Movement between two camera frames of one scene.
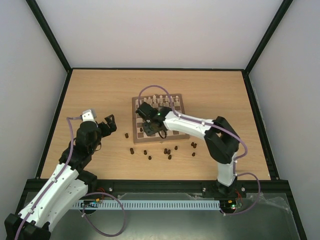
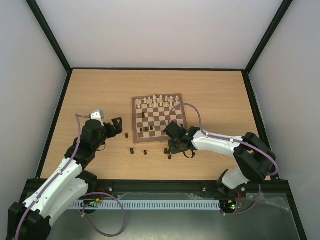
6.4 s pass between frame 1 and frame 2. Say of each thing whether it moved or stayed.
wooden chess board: stayed
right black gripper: moved
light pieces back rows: stayed
